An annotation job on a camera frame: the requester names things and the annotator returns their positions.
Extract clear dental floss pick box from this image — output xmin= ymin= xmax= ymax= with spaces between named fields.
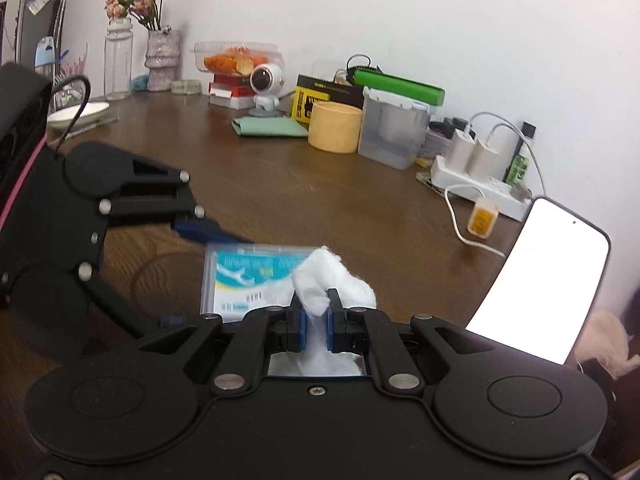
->
xmin=200 ymin=243 xmax=314 ymax=323

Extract white cotton wad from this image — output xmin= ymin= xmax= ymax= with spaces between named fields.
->
xmin=268 ymin=246 xmax=376 ymax=377

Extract clear plastic storage container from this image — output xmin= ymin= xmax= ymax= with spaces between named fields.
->
xmin=358 ymin=87 xmax=430 ymax=170

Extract green folded cloth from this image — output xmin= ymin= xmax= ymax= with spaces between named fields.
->
xmin=231 ymin=116 xmax=308 ymax=138

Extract white bowl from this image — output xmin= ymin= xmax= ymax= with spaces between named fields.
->
xmin=46 ymin=101 xmax=112 ymax=131

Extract red white boxes stack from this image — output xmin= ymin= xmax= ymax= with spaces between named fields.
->
xmin=207 ymin=74 xmax=255 ymax=110

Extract small grey green block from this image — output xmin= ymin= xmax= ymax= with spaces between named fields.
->
xmin=170 ymin=79 xmax=202 ymax=96

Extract white astronaut figurine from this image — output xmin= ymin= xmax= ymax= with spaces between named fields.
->
xmin=248 ymin=62 xmax=284 ymax=117

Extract yellow round cup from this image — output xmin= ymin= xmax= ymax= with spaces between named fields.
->
xmin=308 ymin=101 xmax=362 ymax=154

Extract yellow white plug adapter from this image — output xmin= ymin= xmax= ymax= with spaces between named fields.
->
xmin=466 ymin=196 xmax=500 ymax=240

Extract clear snack clamshell box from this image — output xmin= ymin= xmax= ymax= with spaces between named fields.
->
xmin=191 ymin=41 xmax=284 ymax=76

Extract black yellow Yunmo box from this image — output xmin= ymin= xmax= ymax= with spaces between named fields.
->
xmin=291 ymin=75 xmax=363 ymax=125

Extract pink textured vase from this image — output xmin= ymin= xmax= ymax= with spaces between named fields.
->
xmin=144 ymin=27 xmax=181 ymax=92

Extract smartphone with white screen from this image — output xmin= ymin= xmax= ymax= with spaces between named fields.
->
xmin=466 ymin=197 xmax=611 ymax=364

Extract white power strip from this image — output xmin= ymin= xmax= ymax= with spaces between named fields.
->
xmin=431 ymin=155 xmax=530 ymax=221

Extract white charger right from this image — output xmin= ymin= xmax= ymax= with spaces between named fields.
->
xmin=466 ymin=140 xmax=499 ymax=181

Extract white charger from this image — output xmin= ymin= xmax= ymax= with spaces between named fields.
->
xmin=445 ymin=129 xmax=475 ymax=174
xmin=466 ymin=140 xmax=499 ymax=181

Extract clear glass bottle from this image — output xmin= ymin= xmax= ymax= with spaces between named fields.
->
xmin=103 ymin=18 xmax=134 ymax=101

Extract white charger left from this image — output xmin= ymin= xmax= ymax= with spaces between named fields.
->
xmin=445 ymin=129 xmax=475 ymax=174

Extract green cylindrical case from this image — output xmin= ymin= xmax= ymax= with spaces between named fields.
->
xmin=352 ymin=68 xmax=446 ymax=106

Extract white charging cable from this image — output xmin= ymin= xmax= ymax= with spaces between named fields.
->
xmin=444 ymin=110 xmax=548 ymax=259

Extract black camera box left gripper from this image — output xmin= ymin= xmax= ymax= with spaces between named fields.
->
xmin=0 ymin=63 xmax=52 ymax=207

